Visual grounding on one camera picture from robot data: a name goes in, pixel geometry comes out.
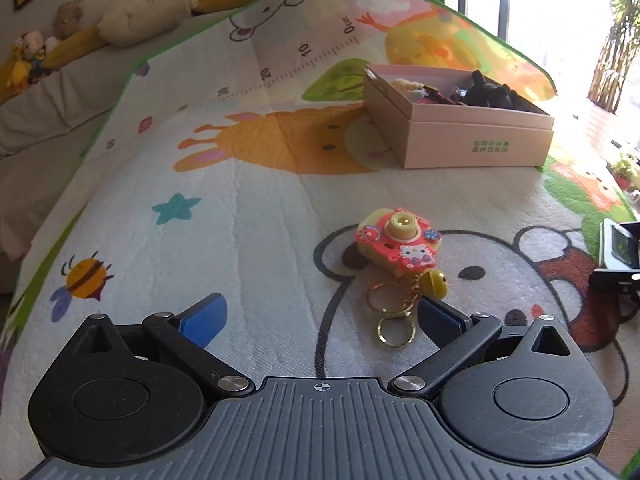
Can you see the beige sofa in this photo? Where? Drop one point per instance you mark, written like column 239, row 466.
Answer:
column 40, row 110

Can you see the brown plush animal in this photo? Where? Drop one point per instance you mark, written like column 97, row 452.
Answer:
column 67, row 20

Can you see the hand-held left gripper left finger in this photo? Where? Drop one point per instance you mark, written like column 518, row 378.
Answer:
column 205, row 320

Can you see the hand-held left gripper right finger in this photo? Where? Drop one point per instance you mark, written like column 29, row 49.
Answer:
column 440, row 320

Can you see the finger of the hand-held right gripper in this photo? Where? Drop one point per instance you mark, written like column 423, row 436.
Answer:
column 617, row 280

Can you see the red potted plant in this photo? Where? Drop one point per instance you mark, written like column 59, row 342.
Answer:
column 625, row 172

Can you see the bamboo plants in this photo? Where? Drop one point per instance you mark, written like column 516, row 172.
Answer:
column 617, row 35

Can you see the small dark screen device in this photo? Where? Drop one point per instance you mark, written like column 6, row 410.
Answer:
column 620, row 245

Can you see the banana plush pillow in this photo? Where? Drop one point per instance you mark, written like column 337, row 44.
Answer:
column 135, row 15

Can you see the doll in yellow clothes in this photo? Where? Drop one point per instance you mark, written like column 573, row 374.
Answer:
column 25, row 60

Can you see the pink cardboard box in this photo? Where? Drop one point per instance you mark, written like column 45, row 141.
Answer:
column 450, row 145

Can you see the black plush toy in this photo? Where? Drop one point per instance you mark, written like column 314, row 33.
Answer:
column 485, row 94

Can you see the pastel plush toy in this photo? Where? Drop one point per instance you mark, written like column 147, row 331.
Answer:
column 407, row 89

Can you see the cartoon printed play mat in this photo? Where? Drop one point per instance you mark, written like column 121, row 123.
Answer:
column 250, row 210

